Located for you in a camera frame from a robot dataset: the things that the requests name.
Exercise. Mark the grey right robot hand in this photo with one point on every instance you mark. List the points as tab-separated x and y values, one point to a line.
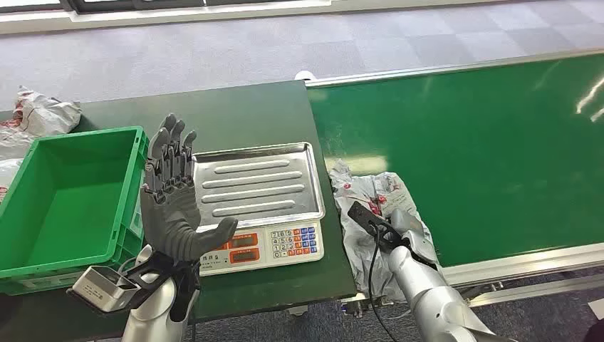
411	226

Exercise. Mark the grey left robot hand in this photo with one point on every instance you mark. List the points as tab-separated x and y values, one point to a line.
170	212

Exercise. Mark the white plastic package red dot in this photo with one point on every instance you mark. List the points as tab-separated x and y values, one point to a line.
363	193

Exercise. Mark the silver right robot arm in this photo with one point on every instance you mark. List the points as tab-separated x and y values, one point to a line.
434	297

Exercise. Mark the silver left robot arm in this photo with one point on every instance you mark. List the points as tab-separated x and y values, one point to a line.
151	314

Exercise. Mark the green conveyor belt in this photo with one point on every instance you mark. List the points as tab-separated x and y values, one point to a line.
472	160

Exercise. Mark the crumpled white plastic package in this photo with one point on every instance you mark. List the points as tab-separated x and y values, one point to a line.
7	179
45	115
12	141

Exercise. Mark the white conveyor roller cap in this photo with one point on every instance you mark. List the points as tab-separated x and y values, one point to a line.
305	75

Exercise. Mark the white scale with steel tray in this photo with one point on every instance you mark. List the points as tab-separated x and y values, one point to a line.
259	189

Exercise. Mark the green plastic crate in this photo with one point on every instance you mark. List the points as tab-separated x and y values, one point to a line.
71	207

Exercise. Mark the dark green table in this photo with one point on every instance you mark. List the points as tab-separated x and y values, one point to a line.
236	113

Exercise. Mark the white paper sheet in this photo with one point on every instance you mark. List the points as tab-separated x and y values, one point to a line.
597	309

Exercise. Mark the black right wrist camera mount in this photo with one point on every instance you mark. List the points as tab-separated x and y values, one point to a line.
365	217

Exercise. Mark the black left camera bracket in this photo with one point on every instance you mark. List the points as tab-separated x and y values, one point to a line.
155	269

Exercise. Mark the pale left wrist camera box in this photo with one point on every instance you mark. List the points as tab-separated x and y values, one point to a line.
101	288

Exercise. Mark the aluminium conveyor rail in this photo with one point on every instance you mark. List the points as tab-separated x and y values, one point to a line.
424	70
528	264

